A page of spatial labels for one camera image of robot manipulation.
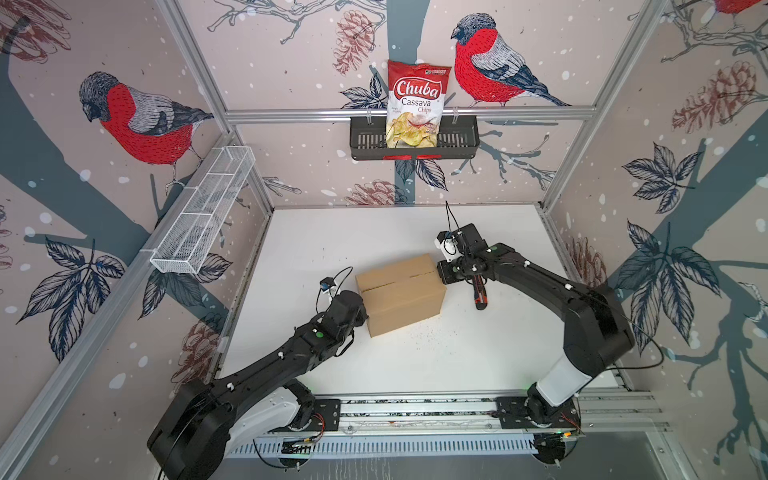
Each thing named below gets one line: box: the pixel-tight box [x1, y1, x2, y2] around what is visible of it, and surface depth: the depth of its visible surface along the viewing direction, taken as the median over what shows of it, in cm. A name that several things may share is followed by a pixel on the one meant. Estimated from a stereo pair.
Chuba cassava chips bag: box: [386, 59, 452, 149], surface depth 86 cm
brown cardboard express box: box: [356, 253, 447, 338], surface depth 82 cm
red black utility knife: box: [472, 276, 488, 310], surface depth 97 cm
